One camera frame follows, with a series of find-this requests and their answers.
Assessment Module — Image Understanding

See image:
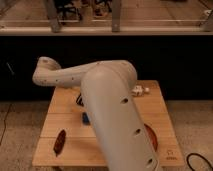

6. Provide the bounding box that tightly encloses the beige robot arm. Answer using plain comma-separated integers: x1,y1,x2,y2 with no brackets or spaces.
32,56,163,171

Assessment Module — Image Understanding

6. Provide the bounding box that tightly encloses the small white toy block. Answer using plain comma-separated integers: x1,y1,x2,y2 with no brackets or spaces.
132,85,150,97

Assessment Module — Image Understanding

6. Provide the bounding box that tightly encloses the blue sponge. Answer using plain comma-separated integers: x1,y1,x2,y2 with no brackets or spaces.
82,112,90,125

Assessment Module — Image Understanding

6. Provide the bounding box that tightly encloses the wooden table board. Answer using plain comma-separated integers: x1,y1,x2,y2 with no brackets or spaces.
32,80,184,167

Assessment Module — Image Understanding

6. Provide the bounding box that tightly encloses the orange plate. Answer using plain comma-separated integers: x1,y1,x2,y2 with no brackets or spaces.
144,124,158,151

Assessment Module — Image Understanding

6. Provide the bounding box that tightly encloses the office chair base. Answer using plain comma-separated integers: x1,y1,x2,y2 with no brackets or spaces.
54,0,82,20

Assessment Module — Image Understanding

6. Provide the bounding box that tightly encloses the thin black cable left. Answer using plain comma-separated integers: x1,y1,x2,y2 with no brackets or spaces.
0,102,13,148

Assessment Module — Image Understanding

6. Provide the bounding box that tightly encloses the black cable right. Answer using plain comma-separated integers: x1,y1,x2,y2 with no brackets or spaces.
186,152,213,171

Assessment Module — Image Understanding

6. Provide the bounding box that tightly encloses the metal railing frame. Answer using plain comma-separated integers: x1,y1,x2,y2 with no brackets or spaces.
0,0,213,36

